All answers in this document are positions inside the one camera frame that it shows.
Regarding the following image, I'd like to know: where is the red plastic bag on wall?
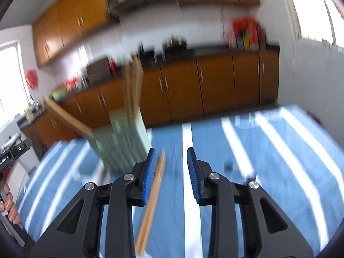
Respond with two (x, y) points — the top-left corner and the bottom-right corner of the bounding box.
(25, 69), (39, 89)

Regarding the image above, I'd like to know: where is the green plastic basin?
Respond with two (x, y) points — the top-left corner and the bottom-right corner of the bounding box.
(52, 87), (68, 102)

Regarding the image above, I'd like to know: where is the tall red sauce bottle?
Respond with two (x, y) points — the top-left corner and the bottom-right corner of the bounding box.
(246, 28), (258, 51)

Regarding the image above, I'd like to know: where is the blue white striped tablecloth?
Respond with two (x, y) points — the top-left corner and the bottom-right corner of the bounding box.
(16, 105), (339, 258)

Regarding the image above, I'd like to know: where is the red white plastic bag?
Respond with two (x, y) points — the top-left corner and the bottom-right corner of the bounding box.
(65, 77), (80, 92)

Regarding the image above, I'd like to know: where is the green perforated chopstick holder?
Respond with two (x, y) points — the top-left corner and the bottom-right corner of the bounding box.
(86, 107), (151, 175)

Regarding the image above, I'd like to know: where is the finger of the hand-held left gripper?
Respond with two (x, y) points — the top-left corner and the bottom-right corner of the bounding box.
(10, 139), (33, 157)

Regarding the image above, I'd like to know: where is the red plastic bag over bottles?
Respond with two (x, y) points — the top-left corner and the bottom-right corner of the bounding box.
(231, 17), (260, 33)

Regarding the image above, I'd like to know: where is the person's left hand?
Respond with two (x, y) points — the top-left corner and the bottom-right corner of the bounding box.
(0, 183), (21, 225)

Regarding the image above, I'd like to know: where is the black wok with lid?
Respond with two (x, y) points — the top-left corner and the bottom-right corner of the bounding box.
(163, 35), (189, 51)

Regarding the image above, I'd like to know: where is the brown base cabinet unit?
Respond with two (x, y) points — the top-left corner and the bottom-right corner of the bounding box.
(23, 51), (280, 151)

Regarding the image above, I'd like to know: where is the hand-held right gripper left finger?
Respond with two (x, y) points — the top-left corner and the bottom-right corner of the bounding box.
(29, 148), (158, 258)

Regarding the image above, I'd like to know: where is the dark wooden cutting board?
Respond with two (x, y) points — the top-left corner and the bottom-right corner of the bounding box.
(86, 58), (112, 84)

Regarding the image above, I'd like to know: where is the black kitchen countertop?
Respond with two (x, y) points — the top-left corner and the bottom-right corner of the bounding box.
(19, 44), (280, 128)

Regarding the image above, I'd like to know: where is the window with white frame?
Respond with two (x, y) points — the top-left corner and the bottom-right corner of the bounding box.
(287, 0), (344, 50)
(0, 41), (29, 119)

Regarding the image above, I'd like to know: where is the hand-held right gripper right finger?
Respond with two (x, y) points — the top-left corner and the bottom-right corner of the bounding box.
(187, 147), (315, 258)

